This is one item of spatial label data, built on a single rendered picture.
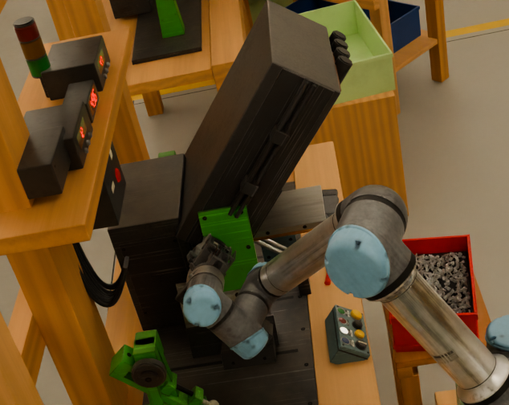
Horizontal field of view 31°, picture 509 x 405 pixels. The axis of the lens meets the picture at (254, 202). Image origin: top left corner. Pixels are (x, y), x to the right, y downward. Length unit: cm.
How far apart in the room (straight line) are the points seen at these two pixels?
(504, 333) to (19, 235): 94
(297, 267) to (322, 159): 113
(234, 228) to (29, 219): 55
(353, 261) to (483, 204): 263
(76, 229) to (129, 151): 121
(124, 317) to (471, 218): 199
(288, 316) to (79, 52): 84
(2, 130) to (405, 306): 80
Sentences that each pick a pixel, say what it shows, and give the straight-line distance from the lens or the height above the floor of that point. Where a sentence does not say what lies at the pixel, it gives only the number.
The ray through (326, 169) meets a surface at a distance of 285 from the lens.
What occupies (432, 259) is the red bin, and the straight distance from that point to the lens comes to 246.
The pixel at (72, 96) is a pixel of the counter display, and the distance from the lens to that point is 206.
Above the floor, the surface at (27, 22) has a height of 174.
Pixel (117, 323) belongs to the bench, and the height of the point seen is 88.
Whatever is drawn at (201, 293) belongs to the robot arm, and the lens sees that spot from 178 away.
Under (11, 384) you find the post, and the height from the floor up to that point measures 144.
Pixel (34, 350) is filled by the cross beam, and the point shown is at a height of 123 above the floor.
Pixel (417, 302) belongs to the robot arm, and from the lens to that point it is 161.
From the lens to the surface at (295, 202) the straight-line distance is 232.
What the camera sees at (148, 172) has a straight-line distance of 239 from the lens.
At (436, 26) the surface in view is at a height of 34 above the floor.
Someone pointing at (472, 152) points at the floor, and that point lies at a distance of 450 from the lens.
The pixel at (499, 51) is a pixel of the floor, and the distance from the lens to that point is 539.
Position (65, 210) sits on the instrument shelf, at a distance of 176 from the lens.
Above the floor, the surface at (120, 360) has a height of 114.
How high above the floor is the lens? 245
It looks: 34 degrees down
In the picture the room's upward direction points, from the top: 13 degrees counter-clockwise
